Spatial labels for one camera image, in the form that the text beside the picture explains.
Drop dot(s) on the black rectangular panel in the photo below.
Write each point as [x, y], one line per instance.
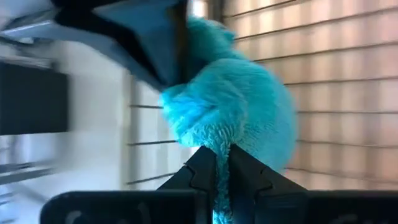
[31, 99]

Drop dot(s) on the teal microfiber towel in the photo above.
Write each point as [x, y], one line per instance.
[230, 102]

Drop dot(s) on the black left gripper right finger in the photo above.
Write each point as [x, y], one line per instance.
[248, 177]

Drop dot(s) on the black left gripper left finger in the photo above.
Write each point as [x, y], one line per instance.
[199, 174]

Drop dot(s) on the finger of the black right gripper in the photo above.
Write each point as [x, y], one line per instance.
[155, 31]
[118, 34]

